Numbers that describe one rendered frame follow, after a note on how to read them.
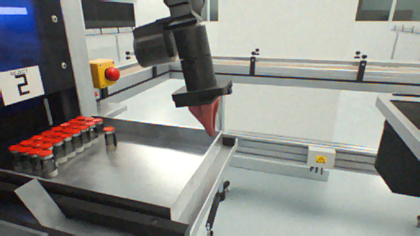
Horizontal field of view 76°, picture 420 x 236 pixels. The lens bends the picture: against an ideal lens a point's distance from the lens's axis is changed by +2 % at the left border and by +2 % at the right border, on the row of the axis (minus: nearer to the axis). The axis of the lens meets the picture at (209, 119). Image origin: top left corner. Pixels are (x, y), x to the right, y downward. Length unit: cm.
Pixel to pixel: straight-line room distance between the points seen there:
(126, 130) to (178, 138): 14
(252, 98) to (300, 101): 34
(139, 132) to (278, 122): 148
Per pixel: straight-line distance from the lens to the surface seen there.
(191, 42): 45
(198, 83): 46
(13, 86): 63
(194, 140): 60
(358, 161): 149
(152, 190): 45
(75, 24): 74
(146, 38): 49
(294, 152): 145
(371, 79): 134
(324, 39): 190
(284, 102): 197
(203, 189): 45
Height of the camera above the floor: 114
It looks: 21 degrees down
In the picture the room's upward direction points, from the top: straight up
